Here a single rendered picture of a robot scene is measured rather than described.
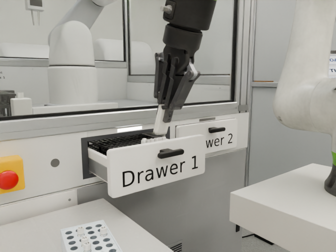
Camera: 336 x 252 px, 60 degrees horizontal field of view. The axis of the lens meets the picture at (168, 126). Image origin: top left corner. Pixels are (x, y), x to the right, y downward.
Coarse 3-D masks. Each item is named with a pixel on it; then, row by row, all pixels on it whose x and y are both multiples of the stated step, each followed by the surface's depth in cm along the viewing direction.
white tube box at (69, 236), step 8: (88, 224) 58; (96, 224) 58; (104, 224) 58; (64, 232) 55; (72, 232) 55; (88, 232) 56; (96, 232) 55; (64, 240) 52; (72, 240) 53; (80, 240) 53; (88, 240) 52; (96, 240) 53; (104, 240) 53; (112, 240) 52; (64, 248) 51; (72, 248) 51; (80, 248) 50; (96, 248) 51; (104, 248) 50; (112, 248) 50; (120, 248) 50
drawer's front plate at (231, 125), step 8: (216, 120) 106; (224, 120) 106; (232, 120) 109; (176, 128) 94; (184, 128) 95; (192, 128) 97; (200, 128) 99; (232, 128) 109; (176, 136) 95; (208, 136) 102; (216, 136) 105; (224, 136) 107; (232, 136) 110; (216, 144) 105; (224, 144) 108; (232, 144) 111; (208, 152) 103
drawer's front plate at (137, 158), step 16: (144, 144) 69; (160, 144) 71; (176, 144) 74; (192, 144) 78; (112, 160) 64; (128, 160) 66; (144, 160) 69; (160, 160) 72; (176, 160) 75; (192, 160) 79; (112, 176) 64; (128, 176) 67; (144, 176) 69; (160, 176) 72; (176, 176) 76; (112, 192) 65; (128, 192) 67
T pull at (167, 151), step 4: (168, 148) 72; (180, 148) 71; (160, 152) 68; (164, 152) 68; (168, 152) 68; (172, 152) 69; (176, 152) 70; (180, 152) 71; (160, 156) 67; (164, 156) 68; (168, 156) 68
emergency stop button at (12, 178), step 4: (4, 172) 60; (8, 172) 60; (12, 172) 60; (0, 176) 59; (4, 176) 59; (8, 176) 60; (12, 176) 60; (16, 176) 61; (0, 180) 59; (4, 180) 59; (8, 180) 60; (12, 180) 60; (16, 180) 61; (0, 184) 59; (4, 184) 59; (8, 184) 60; (12, 184) 60; (4, 188) 60; (8, 188) 60
